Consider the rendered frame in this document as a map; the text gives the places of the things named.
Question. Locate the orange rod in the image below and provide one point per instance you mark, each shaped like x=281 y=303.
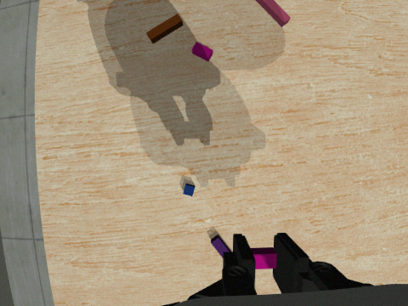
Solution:
x=165 y=28

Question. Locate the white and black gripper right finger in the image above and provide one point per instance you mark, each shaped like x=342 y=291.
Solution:
x=295 y=272

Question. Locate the purple rod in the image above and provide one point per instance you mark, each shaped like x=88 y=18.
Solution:
x=219 y=245

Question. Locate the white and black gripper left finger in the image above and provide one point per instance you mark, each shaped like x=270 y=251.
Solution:
x=238 y=279

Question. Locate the dark pink rod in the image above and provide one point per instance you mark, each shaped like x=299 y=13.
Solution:
x=275 y=11

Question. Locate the small magenta block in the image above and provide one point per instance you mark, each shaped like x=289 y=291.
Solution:
x=265 y=257
x=202 y=51

